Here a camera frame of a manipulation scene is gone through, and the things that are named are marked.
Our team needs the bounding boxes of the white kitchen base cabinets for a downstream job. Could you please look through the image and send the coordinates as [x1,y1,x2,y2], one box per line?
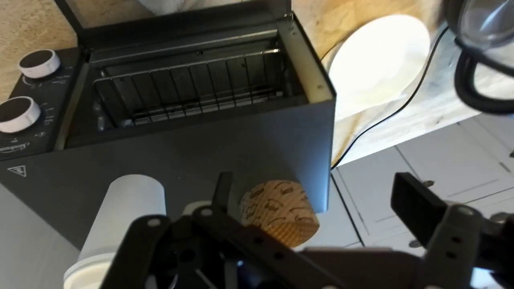
[330,114,514,289]

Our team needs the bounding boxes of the white plate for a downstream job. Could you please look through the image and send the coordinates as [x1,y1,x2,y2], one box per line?
[325,13,433,122]

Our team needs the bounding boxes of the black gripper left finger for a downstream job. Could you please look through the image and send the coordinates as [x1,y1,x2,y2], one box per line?
[101,170,343,289]

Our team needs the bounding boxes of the metal oven rack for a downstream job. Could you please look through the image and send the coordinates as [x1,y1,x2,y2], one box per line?
[93,47,285,122]

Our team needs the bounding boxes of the white lidded paper cup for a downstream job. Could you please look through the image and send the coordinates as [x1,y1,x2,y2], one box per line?
[62,174,168,289]

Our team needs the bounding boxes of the glass carafe with black lid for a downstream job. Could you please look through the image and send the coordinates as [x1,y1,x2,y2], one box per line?
[443,0,514,116]

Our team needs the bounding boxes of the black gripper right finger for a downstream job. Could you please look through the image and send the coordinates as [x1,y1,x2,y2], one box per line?
[390,170,514,289]

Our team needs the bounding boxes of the silver black oven knob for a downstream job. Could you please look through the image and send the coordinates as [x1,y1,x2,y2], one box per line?
[17,47,62,81]
[0,95,43,135]

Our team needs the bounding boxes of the dark grey toaster oven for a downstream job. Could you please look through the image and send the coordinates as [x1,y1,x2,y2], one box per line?
[0,0,337,254]

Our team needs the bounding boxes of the black oven power cable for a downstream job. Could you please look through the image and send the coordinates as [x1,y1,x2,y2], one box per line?
[329,23,451,172]

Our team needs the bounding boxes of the glass oven door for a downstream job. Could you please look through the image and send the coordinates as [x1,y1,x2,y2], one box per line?
[52,0,293,53]

